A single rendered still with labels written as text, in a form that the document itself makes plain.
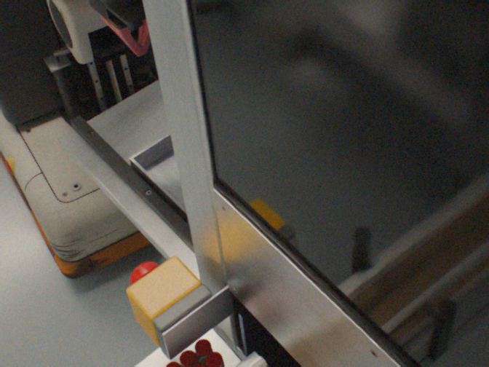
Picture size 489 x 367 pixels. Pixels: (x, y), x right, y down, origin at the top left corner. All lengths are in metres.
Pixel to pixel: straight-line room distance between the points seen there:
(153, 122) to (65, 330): 0.96
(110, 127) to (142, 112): 0.06
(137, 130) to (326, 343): 0.62
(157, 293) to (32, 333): 1.26
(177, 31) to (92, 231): 1.41
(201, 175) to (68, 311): 1.42
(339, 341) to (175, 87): 0.27
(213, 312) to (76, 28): 0.86
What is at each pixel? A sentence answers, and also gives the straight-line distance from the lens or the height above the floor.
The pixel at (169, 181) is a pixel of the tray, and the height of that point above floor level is 0.88.
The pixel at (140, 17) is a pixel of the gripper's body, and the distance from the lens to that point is 1.04.
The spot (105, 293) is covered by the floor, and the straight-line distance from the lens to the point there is 2.20.
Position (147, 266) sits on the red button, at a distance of 0.99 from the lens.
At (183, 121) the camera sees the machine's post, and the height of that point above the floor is 1.27.
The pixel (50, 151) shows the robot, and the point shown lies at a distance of 2.16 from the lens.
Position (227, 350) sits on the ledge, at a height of 0.88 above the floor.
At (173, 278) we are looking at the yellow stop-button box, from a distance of 0.96.
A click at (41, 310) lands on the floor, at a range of 2.22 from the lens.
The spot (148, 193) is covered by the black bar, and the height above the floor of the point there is 0.90.
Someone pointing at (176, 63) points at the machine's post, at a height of 1.35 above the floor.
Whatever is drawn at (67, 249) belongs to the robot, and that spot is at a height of 0.19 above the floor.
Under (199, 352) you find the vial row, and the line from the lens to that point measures 1.03.
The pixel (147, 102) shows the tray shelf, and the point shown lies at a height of 0.88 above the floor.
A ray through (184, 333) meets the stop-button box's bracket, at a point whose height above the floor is 1.00.
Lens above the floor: 1.83
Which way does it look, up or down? 51 degrees down
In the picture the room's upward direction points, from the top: 6 degrees counter-clockwise
